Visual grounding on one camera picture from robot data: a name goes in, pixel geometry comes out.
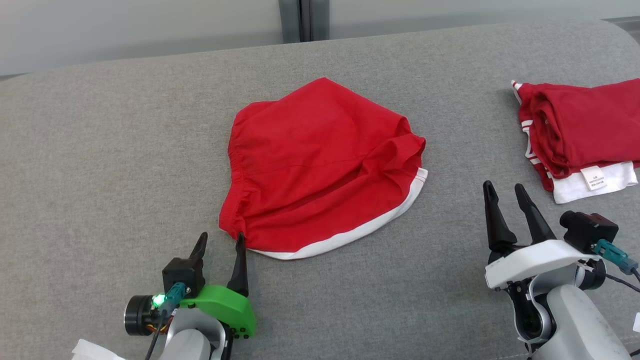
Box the grey partition post with feet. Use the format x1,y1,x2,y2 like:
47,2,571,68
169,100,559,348
278,0,331,44

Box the white crumpled sheet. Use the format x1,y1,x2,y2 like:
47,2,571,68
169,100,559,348
71,339,126,360

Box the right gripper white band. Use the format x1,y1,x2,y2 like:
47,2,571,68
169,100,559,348
482,180,607,292

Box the red basketball jersey white sleeves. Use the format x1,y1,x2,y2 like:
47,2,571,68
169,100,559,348
511,77,640,205

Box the grey fabric sofa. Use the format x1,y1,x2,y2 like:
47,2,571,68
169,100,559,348
0,19,640,360

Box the right black cable teal connector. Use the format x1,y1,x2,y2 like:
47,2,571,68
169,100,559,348
593,239,640,296

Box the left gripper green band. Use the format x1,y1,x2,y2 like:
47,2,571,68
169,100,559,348
124,231,258,340

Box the red shorts white trim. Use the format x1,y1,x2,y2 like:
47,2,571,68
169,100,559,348
218,77,429,261

